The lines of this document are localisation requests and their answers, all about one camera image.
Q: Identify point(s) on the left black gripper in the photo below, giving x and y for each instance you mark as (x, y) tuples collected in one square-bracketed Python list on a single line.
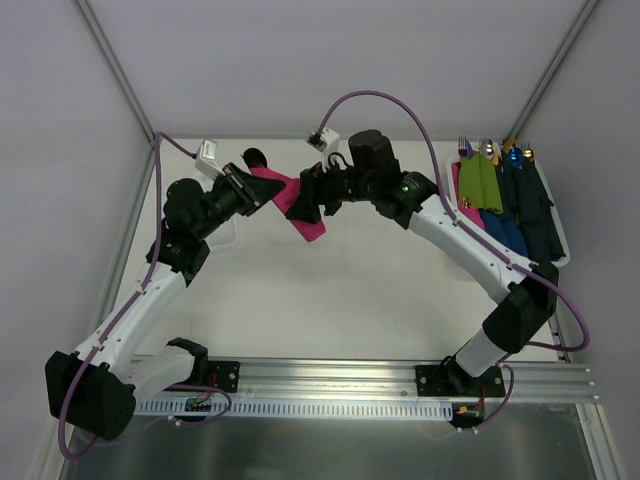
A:
[(241, 188)]

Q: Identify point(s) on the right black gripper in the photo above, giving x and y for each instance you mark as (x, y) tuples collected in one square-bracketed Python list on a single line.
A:
[(310, 190)]

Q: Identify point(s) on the magenta paper napkin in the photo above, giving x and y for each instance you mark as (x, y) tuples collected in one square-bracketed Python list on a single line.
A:
[(286, 198)]

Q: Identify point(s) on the purple metallic spoon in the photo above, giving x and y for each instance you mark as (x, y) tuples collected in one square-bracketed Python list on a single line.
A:
[(254, 158)]

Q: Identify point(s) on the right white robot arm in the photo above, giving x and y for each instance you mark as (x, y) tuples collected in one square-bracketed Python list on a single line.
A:
[(522, 291)]

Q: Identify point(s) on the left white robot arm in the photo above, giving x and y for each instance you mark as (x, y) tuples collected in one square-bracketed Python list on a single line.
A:
[(97, 387)]

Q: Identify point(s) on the purple fork in roll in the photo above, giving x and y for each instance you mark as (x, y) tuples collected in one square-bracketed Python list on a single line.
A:
[(464, 146)]

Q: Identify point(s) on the green rolled napkin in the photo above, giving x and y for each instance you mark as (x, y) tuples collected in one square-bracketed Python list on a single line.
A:
[(478, 182)]

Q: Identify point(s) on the blue rolled napkin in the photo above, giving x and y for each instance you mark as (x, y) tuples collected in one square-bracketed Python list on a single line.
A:
[(506, 232)]

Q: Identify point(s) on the silver spoon in roll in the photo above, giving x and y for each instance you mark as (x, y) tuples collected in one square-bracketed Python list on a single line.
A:
[(489, 150)]

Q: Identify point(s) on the blue spoon in roll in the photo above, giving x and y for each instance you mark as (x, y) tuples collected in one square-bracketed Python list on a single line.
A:
[(516, 157)]

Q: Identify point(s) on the dark navy rolled napkin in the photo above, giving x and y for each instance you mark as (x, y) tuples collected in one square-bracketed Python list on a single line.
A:
[(527, 199)]

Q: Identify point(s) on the small white utensil basket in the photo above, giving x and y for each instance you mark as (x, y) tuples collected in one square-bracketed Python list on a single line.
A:
[(224, 237)]

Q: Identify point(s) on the large white storage basket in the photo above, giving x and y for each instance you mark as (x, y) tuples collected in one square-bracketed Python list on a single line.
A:
[(506, 215)]

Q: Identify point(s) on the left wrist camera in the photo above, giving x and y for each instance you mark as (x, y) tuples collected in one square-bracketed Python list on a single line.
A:
[(205, 160)]

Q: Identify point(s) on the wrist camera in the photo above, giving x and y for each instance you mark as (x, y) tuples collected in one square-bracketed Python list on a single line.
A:
[(326, 142), (205, 160)]

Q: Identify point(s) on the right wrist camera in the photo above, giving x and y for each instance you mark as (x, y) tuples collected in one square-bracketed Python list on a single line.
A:
[(326, 142)]

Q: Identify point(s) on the aluminium front rail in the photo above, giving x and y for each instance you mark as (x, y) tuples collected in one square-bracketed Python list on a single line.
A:
[(391, 380)]

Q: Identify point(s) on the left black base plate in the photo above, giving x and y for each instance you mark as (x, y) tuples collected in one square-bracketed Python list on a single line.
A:
[(223, 375)]

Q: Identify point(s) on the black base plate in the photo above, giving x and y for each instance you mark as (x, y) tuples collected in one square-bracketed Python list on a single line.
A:
[(223, 375), (448, 380)]

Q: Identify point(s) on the white slotted cable duct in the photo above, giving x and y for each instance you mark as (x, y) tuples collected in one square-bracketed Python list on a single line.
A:
[(298, 408)]

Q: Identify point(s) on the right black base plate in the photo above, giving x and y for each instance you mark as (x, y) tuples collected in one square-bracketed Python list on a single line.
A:
[(448, 380)]

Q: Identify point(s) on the left aluminium frame post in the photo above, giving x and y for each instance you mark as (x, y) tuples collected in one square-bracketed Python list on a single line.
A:
[(107, 53)]

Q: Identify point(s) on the aluminium frame post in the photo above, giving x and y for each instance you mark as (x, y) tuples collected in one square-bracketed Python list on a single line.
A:
[(563, 49), (107, 53)]

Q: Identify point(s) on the right aluminium frame post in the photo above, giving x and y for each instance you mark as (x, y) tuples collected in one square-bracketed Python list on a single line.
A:
[(563, 49)]

